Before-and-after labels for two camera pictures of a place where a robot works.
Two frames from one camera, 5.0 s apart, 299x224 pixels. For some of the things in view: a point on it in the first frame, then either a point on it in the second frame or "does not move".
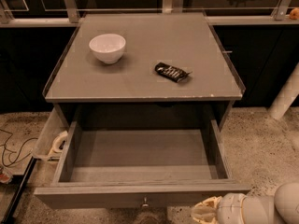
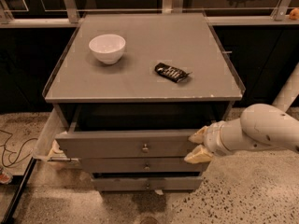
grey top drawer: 147,164 -> 125,131
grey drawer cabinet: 144,66 does not move
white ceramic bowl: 108,48 does not move
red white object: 6,177 does not move
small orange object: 294,14 does not move
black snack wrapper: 171,73 does not move
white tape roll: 59,143 does not move
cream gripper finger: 206,212 -> 199,136
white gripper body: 230,209 -> 215,137
